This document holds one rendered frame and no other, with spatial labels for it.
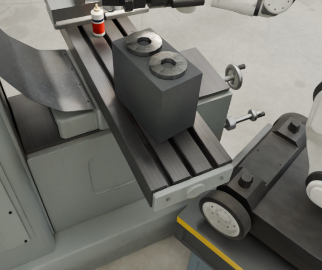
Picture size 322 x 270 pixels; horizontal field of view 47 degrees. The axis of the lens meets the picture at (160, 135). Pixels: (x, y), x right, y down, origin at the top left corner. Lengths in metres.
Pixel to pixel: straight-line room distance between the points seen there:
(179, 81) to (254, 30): 2.36
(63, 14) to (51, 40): 1.63
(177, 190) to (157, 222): 0.82
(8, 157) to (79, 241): 0.64
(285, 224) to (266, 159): 0.26
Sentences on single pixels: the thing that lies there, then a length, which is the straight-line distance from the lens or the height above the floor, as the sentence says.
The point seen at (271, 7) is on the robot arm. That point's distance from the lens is 1.12.
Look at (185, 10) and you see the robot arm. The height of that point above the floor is 1.09.
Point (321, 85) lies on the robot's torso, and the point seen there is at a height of 1.04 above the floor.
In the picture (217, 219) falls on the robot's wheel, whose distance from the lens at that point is 1.43.
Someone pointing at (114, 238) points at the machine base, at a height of 0.18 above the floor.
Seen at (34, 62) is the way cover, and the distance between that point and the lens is 1.27.
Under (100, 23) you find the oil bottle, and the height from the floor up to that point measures 1.00.
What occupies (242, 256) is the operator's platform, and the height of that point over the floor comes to 0.40.
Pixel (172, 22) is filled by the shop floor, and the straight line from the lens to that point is 3.13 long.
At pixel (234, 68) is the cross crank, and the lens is 1.61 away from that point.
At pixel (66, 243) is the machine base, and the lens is 1.67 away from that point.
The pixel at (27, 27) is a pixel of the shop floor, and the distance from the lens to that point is 3.16.
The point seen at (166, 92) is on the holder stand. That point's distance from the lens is 0.84.
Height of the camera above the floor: 1.70
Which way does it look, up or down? 50 degrees down
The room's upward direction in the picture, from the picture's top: 4 degrees clockwise
